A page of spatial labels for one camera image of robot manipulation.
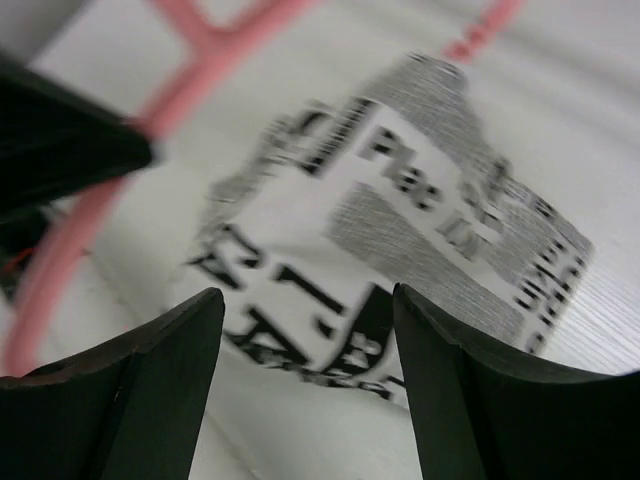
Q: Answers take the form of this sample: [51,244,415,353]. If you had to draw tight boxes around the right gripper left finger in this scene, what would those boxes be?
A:
[1,288,224,480]

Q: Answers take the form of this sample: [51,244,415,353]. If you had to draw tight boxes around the newspaper print trousers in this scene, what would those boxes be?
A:
[89,49,599,480]

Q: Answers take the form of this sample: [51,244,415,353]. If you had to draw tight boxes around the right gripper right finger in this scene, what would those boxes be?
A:
[393,284,639,479]

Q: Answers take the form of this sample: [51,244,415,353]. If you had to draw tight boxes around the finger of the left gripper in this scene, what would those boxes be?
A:
[1,54,153,220]

